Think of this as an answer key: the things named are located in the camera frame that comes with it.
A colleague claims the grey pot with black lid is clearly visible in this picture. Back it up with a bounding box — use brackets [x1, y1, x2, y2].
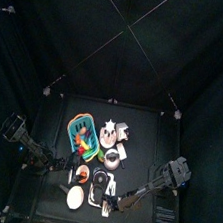
[90, 167, 110, 188]

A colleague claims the orange toy pumpkin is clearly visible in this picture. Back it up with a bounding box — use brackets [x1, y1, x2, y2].
[78, 170, 89, 181]

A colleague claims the small white dish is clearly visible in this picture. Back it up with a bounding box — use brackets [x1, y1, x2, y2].
[74, 163, 92, 186]

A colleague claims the white kitchen scale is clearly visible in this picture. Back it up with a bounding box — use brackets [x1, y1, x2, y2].
[84, 169, 119, 220]

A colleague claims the white bowl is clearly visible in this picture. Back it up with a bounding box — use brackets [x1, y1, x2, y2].
[56, 182, 87, 212]

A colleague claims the red toy fruit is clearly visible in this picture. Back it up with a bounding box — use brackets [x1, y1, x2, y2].
[77, 146, 87, 157]

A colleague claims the orange toy carrot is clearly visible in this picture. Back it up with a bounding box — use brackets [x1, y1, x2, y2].
[73, 133, 84, 147]

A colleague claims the yellow toy banana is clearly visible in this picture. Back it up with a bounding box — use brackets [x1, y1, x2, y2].
[79, 139, 92, 151]

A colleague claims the toy corn cob green husk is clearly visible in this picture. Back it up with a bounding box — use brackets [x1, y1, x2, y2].
[95, 147, 107, 163]

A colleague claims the teal basket with orange rim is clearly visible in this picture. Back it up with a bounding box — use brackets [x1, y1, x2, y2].
[62, 110, 106, 165]

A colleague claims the white printed label sticker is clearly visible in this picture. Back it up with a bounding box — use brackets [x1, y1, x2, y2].
[153, 205, 178, 223]

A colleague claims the white round plate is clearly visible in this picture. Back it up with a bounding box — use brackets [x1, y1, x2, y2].
[97, 125, 119, 150]

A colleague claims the white star-shaped toy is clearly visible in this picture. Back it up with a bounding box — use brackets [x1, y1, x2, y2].
[104, 118, 117, 132]

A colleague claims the small white toy appliance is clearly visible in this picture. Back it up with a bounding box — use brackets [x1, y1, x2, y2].
[113, 120, 132, 143]

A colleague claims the white toy cleaver black handle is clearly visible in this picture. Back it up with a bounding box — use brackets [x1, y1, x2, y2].
[112, 142, 131, 170]

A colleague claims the grey frame corner bracket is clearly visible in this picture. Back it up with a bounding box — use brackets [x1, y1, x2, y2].
[0, 203, 12, 223]
[41, 85, 52, 97]
[0, 4, 17, 15]
[106, 97, 119, 105]
[172, 108, 184, 121]

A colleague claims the thin diagonal brace cord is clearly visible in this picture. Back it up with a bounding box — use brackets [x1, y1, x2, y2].
[77, 0, 197, 113]
[49, 0, 178, 104]

